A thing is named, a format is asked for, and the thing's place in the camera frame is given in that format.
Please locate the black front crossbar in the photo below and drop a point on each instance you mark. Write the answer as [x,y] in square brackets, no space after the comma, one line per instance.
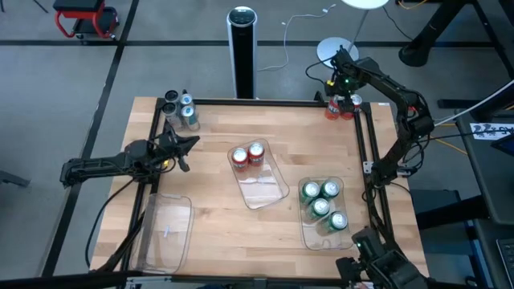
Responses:
[60,280]

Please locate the silver arm base bracket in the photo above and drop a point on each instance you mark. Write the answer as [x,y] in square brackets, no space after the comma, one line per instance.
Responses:
[366,167]

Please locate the black white tower fan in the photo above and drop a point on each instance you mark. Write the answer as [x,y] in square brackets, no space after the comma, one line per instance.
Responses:
[242,60]

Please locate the slim white can black lid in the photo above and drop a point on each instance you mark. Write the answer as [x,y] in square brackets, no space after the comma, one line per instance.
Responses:
[169,108]
[171,96]

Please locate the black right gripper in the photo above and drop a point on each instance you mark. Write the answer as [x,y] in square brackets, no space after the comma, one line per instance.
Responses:
[345,74]

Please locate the slim teal can silver lid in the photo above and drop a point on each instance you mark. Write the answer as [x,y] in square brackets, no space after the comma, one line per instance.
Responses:
[186,99]
[188,113]

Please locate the clear plastic bin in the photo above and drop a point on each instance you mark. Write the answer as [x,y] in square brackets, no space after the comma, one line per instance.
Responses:
[164,249]
[263,188]
[317,241]

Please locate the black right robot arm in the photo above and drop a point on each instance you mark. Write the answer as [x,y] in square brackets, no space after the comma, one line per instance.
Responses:
[391,88]

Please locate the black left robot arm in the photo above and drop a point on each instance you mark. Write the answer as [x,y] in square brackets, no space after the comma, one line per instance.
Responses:
[100,165]

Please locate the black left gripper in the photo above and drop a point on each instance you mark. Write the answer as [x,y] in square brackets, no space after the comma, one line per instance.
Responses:
[160,150]

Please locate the black office desk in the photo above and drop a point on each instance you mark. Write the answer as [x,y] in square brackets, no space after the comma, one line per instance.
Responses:
[494,192]

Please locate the tall black cylindrical tower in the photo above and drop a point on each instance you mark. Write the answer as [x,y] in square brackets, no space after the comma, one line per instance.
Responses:
[417,54]

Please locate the black keyboard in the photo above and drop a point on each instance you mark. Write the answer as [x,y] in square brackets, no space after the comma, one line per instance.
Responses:
[507,257]

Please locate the white printed label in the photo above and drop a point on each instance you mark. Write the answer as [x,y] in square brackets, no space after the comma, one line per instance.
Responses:
[490,130]

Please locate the red black rolling stool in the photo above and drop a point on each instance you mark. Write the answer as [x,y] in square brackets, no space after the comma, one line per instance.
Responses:
[78,5]

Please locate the grey chair leg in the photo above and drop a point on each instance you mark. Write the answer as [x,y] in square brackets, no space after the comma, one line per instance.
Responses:
[12,178]

